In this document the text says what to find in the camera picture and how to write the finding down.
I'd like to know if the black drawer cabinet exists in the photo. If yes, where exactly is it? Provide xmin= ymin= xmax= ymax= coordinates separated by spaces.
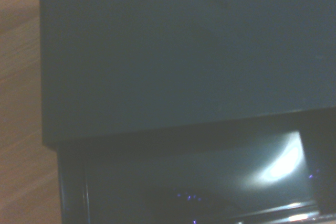
xmin=38 ymin=0 xmax=336 ymax=148

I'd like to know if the black plastic drawer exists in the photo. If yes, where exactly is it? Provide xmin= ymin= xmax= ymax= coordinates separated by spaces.
xmin=54 ymin=108 xmax=336 ymax=224

